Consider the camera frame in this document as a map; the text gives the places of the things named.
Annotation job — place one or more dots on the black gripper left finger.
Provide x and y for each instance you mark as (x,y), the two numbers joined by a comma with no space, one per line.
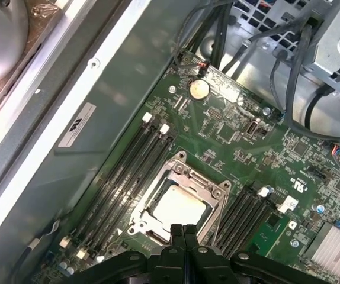
(146,272)

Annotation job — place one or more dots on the green motherboard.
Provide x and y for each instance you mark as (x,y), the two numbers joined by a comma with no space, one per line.
(276,142)

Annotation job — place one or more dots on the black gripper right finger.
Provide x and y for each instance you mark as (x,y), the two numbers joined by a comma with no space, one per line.
(223,272)

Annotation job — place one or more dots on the metal drive cage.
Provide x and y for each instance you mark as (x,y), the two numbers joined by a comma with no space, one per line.
(333,44)

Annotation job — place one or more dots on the black RAM slot white clips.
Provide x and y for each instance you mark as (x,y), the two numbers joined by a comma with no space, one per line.
(124,192)
(106,180)

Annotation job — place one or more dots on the CPU socket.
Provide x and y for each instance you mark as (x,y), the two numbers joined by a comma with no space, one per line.
(221,186)

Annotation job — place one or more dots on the white plastic connector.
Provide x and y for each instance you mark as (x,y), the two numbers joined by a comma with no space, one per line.
(287,204)

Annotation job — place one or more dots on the CPU with silver top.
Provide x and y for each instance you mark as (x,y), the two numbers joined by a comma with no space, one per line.
(179,207)

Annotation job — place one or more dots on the black PC case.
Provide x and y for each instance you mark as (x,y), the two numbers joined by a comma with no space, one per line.
(113,97)

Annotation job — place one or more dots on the silver finned heatsink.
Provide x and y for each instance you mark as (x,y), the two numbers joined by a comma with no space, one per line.
(336,251)

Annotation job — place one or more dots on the silver coin cell battery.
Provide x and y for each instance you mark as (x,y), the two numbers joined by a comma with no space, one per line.
(199,89)

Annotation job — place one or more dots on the metal socket cover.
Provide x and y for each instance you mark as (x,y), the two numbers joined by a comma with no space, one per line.
(182,174)

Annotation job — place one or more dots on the white label sticker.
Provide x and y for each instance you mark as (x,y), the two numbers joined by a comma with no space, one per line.
(76,124)

